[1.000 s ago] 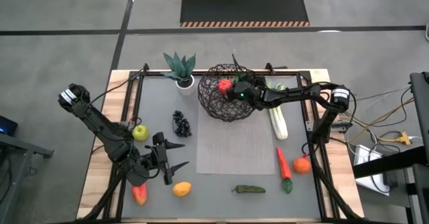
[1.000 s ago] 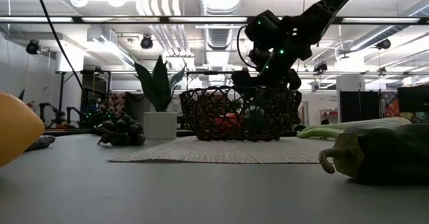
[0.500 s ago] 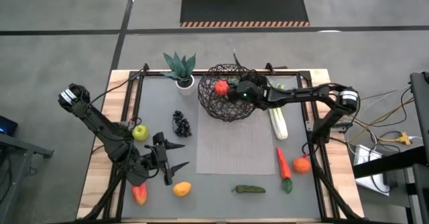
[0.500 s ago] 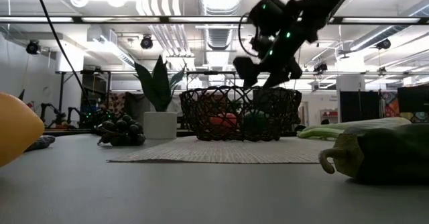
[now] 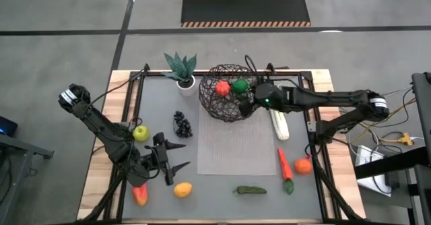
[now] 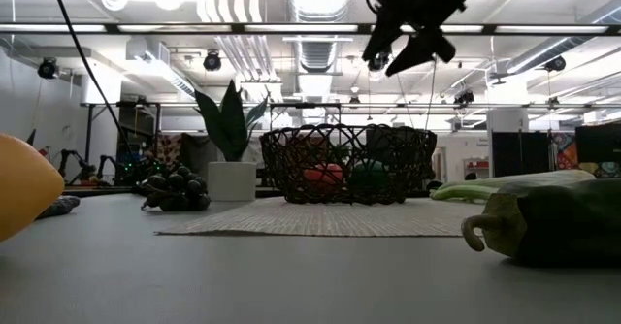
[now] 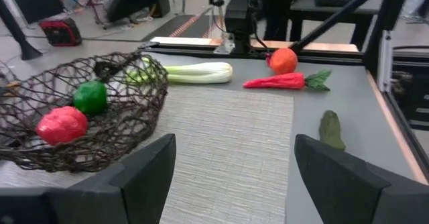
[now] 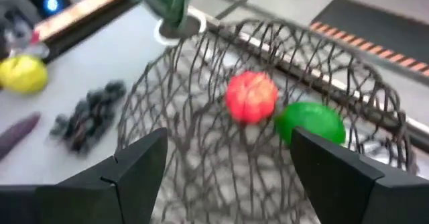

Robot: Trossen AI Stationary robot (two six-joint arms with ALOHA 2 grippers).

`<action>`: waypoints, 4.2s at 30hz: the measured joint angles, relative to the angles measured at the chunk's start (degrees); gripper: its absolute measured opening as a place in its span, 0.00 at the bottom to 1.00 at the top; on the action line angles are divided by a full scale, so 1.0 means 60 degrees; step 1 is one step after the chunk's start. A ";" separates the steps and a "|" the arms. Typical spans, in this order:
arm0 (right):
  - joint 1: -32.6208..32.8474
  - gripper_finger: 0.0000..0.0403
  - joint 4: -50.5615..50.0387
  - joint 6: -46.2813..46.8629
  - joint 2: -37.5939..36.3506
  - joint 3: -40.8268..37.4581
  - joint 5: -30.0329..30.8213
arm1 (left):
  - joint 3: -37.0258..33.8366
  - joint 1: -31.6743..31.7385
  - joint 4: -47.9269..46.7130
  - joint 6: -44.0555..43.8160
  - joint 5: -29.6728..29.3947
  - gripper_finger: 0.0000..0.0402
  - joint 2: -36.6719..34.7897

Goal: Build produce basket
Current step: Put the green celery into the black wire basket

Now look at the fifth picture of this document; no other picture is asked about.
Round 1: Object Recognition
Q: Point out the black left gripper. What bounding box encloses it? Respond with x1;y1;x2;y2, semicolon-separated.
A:
144;132;191;187

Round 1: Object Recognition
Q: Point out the green lime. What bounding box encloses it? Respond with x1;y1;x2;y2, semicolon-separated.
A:
231;79;249;95

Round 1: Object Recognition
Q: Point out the red round fruit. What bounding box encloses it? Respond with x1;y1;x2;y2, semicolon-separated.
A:
215;80;232;97

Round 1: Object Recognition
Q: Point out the yellow orange mango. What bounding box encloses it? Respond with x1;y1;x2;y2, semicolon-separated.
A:
173;181;193;199

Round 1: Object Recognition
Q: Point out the black grapes bunch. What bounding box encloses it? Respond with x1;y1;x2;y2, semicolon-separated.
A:
172;110;193;139

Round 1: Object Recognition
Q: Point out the white green leek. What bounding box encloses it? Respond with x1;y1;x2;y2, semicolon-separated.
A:
269;108;290;141

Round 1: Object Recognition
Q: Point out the yellow-green apple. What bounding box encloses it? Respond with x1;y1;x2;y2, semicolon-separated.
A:
132;125;151;143

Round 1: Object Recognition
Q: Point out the red bell pepper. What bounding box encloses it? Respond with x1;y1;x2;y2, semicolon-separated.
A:
131;183;149;207

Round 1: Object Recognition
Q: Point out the red carrot with green leaves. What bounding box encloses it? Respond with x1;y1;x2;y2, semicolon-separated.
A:
277;148;296;196

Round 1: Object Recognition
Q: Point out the orange fruit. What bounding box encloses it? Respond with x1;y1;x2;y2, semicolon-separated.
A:
294;156;314;176

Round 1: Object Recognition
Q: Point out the dark green pepper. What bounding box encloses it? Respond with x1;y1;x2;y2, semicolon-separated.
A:
232;185;268;195

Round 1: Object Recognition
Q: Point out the grey woven placemat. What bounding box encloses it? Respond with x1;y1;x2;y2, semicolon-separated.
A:
196;100;277;176

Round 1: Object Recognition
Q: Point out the green plant in white pot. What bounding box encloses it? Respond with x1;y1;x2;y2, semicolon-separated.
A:
162;52;198;97

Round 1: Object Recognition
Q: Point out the black hazard-striped floor mat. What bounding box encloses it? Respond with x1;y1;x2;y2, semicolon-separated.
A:
180;0;312;28

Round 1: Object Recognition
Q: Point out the white box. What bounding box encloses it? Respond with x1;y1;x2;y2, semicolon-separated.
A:
356;145;393;197

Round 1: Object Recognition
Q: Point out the black desk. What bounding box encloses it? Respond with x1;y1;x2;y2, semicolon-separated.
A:
354;71;431;225

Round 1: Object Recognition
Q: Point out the grey desk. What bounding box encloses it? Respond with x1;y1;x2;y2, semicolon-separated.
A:
0;132;55;225

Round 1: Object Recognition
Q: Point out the yellow power splitter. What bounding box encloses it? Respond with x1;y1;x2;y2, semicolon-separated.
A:
397;133;415;147

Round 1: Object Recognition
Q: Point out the dark device with blue light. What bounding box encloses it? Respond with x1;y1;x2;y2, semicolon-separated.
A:
0;116;18;137

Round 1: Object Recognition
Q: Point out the dark woven wire basket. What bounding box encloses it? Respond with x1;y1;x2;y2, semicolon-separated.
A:
198;63;262;123

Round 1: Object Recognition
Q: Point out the black aluminium table frame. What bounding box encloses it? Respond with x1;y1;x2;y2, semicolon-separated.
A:
76;62;366;225

